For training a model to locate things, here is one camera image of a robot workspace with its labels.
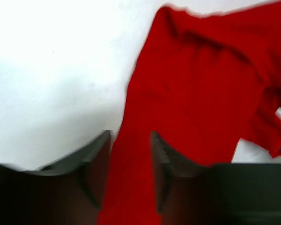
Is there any red t shirt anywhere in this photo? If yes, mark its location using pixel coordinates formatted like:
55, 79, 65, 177
98, 1, 281, 225

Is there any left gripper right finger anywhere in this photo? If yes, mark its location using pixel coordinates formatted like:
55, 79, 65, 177
151, 132, 281, 225

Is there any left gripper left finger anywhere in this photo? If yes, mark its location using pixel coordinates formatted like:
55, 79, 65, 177
0, 130, 111, 225

